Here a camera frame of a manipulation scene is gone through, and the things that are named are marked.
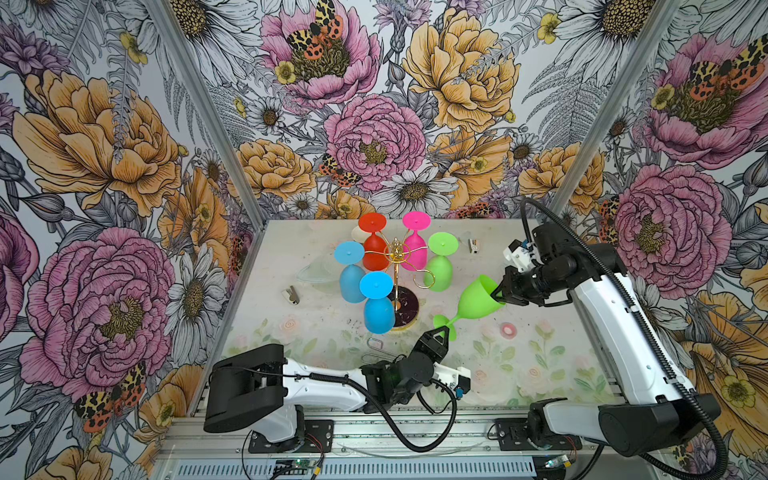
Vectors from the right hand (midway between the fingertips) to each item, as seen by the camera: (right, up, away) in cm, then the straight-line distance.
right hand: (496, 305), depth 70 cm
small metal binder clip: (+6, +13, +42) cm, 45 cm away
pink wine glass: (-17, +11, +16) cm, 26 cm away
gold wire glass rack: (-19, -4, +27) cm, 34 cm away
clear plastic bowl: (-48, +6, +39) cm, 62 cm away
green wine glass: (-12, +7, +11) cm, 17 cm away
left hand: (-13, -7, +6) cm, 16 cm away
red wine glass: (-28, +12, +5) cm, 31 cm away
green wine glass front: (-5, +2, -3) cm, 7 cm away
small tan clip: (-57, -2, +30) cm, 64 cm away
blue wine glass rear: (-34, +12, +4) cm, 36 cm away
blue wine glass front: (-27, -1, +1) cm, 27 cm away
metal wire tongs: (-28, -15, +20) cm, 38 cm away
